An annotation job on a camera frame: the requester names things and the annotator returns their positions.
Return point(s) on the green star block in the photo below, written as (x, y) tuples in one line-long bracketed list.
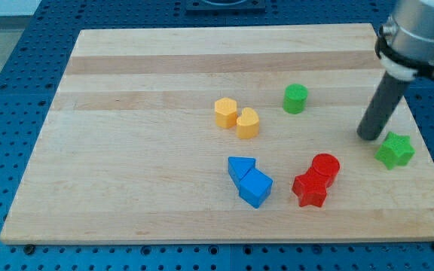
[(395, 150)]

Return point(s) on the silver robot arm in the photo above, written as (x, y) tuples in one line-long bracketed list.
[(405, 42)]

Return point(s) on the red star block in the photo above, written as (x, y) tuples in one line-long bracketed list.
[(311, 188)]

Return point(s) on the yellow hexagon block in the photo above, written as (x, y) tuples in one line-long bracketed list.
[(225, 112)]

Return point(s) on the wooden board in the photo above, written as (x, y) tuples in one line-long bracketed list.
[(129, 152)]

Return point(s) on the yellow heart block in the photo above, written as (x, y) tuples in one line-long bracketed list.
[(248, 124)]

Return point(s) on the blue triangle block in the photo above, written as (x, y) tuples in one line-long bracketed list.
[(238, 167)]

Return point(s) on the blue cube block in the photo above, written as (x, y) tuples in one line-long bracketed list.
[(255, 188)]

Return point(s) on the green cylinder block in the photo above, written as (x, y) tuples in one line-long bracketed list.
[(295, 98)]

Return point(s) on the red cylinder block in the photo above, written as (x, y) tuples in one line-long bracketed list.
[(326, 165)]

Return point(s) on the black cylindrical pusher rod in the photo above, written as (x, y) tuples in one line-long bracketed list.
[(387, 96)]

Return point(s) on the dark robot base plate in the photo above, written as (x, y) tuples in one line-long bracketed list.
[(200, 6)]

